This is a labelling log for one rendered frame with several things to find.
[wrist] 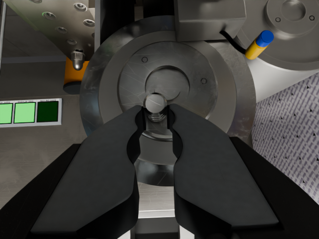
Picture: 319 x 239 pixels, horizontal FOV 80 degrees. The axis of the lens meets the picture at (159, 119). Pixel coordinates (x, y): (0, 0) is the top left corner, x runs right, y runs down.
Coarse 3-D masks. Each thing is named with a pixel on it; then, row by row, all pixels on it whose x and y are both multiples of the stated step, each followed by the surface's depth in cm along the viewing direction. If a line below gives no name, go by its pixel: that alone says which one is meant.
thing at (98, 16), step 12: (96, 0) 18; (108, 0) 21; (120, 0) 28; (96, 12) 18; (108, 12) 21; (120, 12) 28; (96, 24) 18; (108, 24) 21; (120, 24) 27; (96, 36) 18; (108, 36) 20; (96, 48) 17
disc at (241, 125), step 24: (144, 24) 17; (168, 24) 17; (216, 48) 17; (96, 72) 16; (240, 72) 16; (96, 96) 16; (240, 96) 16; (96, 120) 16; (240, 120) 16; (144, 168) 15; (168, 168) 15
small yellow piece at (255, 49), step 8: (224, 32) 15; (264, 32) 11; (232, 40) 14; (256, 40) 12; (264, 40) 11; (240, 48) 14; (248, 48) 13; (256, 48) 12; (264, 48) 12; (248, 56) 13; (256, 56) 13
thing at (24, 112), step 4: (16, 104) 50; (20, 104) 50; (24, 104) 50; (28, 104) 50; (32, 104) 50; (16, 108) 50; (20, 108) 50; (24, 108) 50; (28, 108) 50; (32, 108) 50; (16, 112) 50; (20, 112) 50; (24, 112) 50; (28, 112) 50; (32, 112) 50; (16, 116) 50; (20, 116) 50; (24, 116) 50; (28, 116) 50; (32, 116) 50; (16, 120) 49; (20, 120) 49; (24, 120) 49; (28, 120) 49; (32, 120) 49
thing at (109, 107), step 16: (160, 32) 17; (128, 48) 16; (208, 48) 16; (112, 64) 16; (224, 64) 16; (112, 80) 16; (224, 80) 16; (112, 96) 16; (224, 96) 16; (112, 112) 16; (224, 112) 15; (224, 128) 15; (144, 144) 15; (160, 144) 15; (144, 160) 15; (160, 160) 15; (176, 160) 15
